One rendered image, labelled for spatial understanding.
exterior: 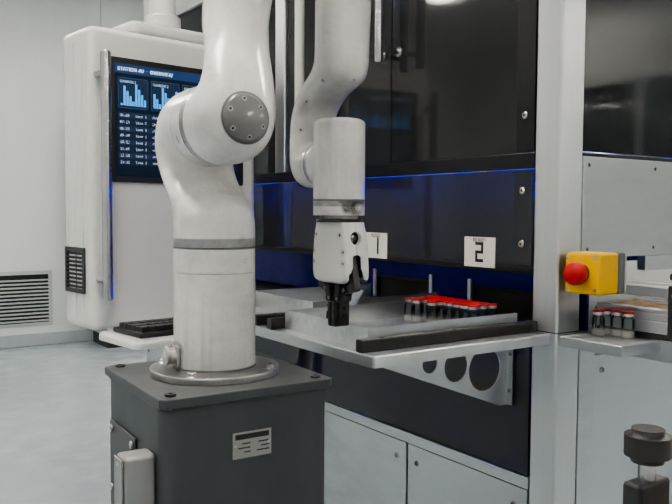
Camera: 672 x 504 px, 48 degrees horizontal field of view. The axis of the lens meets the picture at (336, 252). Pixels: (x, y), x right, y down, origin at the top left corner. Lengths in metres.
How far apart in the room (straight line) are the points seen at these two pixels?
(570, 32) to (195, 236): 0.77
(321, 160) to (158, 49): 0.96
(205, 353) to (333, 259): 0.26
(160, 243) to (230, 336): 0.98
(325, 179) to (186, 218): 0.24
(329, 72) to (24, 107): 5.54
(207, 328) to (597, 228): 0.77
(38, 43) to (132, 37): 4.73
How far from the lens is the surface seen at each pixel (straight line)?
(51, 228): 6.66
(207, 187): 1.14
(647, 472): 0.39
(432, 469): 1.73
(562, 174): 1.42
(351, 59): 1.23
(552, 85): 1.45
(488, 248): 1.53
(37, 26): 6.80
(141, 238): 2.02
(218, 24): 1.12
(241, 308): 1.10
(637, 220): 1.60
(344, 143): 1.20
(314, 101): 1.28
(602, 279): 1.37
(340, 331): 1.28
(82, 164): 2.01
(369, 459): 1.91
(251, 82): 1.07
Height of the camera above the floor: 1.10
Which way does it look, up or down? 3 degrees down
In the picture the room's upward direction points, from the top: straight up
